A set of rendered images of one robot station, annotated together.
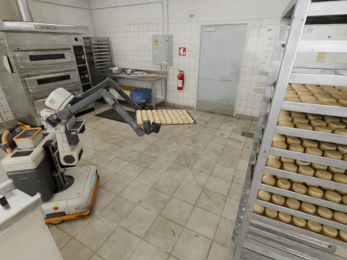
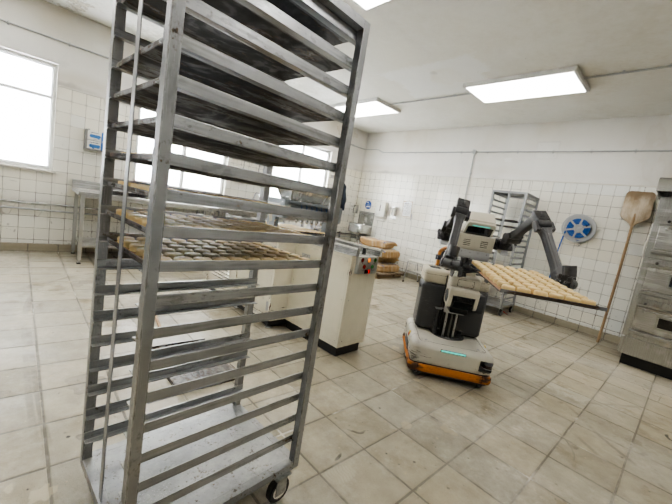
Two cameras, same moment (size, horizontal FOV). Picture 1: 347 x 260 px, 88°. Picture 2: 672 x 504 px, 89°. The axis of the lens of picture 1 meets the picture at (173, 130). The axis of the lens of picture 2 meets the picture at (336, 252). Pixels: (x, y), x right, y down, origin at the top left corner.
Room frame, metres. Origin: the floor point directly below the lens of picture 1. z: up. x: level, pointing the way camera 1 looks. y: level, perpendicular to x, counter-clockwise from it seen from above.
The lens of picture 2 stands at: (1.41, -1.71, 1.18)
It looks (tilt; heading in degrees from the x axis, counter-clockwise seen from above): 7 degrees down; 108
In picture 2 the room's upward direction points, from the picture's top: 9 degrees clockwise
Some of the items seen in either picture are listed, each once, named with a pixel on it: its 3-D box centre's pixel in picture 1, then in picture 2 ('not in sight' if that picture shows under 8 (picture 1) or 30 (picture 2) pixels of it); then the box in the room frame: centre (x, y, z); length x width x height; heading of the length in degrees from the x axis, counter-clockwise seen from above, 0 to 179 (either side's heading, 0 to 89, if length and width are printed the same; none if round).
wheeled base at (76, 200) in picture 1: (63, 192); (443, 347); (1.52, 1.26, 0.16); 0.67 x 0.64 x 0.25; 102
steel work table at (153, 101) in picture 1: (132, 88); not in sight; (5.12, 1.16, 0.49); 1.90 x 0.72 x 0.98; 62
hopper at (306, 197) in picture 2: not in sight; (306, 195); (0.02, 1.29, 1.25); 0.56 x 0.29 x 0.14; 65
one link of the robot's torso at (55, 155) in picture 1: (70, 153); (466, 303); (1.61, 1.11, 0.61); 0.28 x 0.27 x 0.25; 12
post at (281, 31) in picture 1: (251, 161); (325, 262); (0.98, -0.52, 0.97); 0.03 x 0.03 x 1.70; 66
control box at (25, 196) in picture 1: (28, 204); (366, 265); (0.81, 0.92, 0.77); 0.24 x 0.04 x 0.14; 65
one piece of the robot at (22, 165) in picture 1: (42, 162); (451, 296); (1.50, 1.35, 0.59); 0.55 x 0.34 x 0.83; 12
